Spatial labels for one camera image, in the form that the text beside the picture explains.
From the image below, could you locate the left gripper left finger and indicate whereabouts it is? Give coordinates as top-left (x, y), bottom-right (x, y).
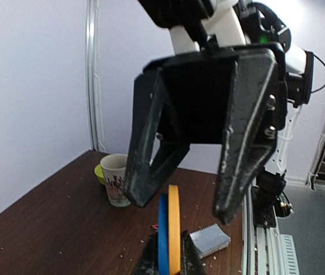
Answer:
top-left (133, 233), bottom-right (159, 275)

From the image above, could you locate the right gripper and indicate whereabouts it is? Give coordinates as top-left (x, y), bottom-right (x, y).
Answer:
top-left (123, 42), bottom-right (287, 225)

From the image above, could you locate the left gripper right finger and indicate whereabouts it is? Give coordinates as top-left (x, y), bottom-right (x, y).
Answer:
top-left (180, 231), bottom-right (205, 275)

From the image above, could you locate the orange big blind button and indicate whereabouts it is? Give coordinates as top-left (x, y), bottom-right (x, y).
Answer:
top-left (168, 185), bottom-right (181, 274)

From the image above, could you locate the blue small blind button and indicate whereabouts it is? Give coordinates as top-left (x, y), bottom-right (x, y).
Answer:
top-left (157, 194), bottom-right (169, 275)

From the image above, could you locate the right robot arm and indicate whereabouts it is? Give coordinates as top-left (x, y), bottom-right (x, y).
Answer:
top-left (123, 1), bottom-right (314, 224)

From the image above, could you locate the grey ridged card holder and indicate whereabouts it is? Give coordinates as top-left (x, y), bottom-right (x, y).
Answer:
top-left (189, 223), bottom-right (231, 259)

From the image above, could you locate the white floral ceramic mug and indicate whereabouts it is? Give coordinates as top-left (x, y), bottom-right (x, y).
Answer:
top-left (100, 154), bottom-right (131, 208)

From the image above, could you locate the lime green small bowl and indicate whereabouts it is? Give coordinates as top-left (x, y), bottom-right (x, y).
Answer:
top-left (94, 164), bottom-right (105, 185)

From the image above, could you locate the right aluminium frame post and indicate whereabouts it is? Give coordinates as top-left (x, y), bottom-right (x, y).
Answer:
top-left (85, 0), bottom-right (106, 152)

